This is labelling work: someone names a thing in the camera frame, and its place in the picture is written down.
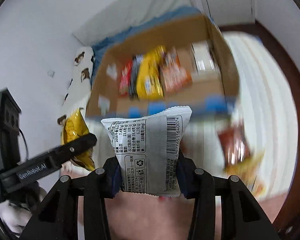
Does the red box snack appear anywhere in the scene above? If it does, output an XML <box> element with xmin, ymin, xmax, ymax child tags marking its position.
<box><xmin>119</xmin><ymin>60</ymin><xmax>133</xmax><ymax>96</ymax></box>

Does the yellow chip bag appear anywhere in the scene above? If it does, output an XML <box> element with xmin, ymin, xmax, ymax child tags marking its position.
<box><xmin>60</xmin><ymin>107</ymin><xmax>96</xmax><ymax>172</ymax></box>

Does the bear print pillow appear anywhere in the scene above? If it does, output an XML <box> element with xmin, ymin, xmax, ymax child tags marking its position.
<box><xmin>57</xmin><ymin>46</ymin><xmax>95</xmax><ymax>126</ymax></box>

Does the blue cardboard snack box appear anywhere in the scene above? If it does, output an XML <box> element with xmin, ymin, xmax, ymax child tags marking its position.
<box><xmin>86</xmin><ymin>14</ymin><xmax>239</xmax><ymax>119</ymax></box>

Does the dark red snack packet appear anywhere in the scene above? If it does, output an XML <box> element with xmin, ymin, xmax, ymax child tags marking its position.
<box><xmin>217</xmin><ymin>124</ymin><xmax>251</xmax><ymax>168</ymax></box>

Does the orange cartoon snack bag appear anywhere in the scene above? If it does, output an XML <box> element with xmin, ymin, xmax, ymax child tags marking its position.
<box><xmin>160</xmin><ymin>47</ymin><xmax>192</xmax><ymax>94</ymax></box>

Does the white grey snack packet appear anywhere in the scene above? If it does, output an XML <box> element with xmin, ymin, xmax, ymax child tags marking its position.
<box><xmin>101</xmin><ymin>106</ymin><xmax>192</xmax><ymax>197</ymax></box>

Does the grey headboard cushion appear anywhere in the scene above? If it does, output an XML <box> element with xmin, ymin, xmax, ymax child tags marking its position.
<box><xmin>73</xmin><ymin>0</ymin><xmax>192</xmax><ymax>46</ymax></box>

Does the big yellow black bag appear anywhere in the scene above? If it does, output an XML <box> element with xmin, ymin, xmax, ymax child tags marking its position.
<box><xmin>136</xmin><ymin>46</ymin><xmax>166</xmax><ymax>100</ymax></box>

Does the wall socket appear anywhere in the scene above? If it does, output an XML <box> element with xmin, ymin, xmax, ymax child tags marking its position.
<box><xmin>47</xmin><ymin>69</ymin><xmax>55</xmax><ymax>78</ymax></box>

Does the yellow biscuit bag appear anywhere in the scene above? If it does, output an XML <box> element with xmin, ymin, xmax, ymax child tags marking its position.
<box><xmin>224</xmin><ymin>151</ymin><xmax>266</xmax><ymax>197</ymax></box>

